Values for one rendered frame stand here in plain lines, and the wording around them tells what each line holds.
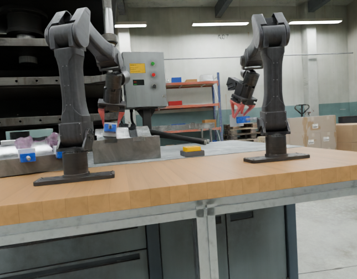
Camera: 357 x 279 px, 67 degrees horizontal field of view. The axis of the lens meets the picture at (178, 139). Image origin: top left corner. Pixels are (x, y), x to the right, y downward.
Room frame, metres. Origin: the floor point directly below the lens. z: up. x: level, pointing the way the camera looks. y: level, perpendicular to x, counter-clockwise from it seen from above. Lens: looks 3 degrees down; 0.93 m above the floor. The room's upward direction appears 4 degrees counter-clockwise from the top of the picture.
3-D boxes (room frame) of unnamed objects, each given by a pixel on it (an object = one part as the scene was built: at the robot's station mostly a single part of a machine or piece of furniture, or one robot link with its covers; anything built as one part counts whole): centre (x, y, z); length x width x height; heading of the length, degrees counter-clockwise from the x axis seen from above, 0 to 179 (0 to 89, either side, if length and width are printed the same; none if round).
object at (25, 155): (0.86, 0.49, 0.86); 0.13 x 0.05 x 0.05; 32
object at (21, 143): (1.11, 0.58, 0.90); 0.26 x 0.18 x 0.08; 32
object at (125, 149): (1.28, 0.26, 0.87); 0.50 x 0.26 x 0.14; 14
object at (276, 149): (0.84, -0.31, 0.84); 0.20 x 0.07 x 0.08; 102
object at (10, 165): (1.11, 0.59, 0.86); 0.50 x 0.26 x 0.11; 32
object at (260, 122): (0.85, -0.30, 0.90); 0.09 x 0.06 x 0.06; 87
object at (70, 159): (0.71, 0.28, 0.84); 0.20 x 0.07 x 0.08; 102
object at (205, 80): (7.42, -0.16, 1.14); 2.06 x 0.65 x 2.27; 97
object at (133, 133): (1.27, 0.27, 0.92); 0.35 x 0.16 x 0.09; 14
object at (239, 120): (1.15, -0.29, 0.93); 0.13 x 0.05 x 0.05; 35
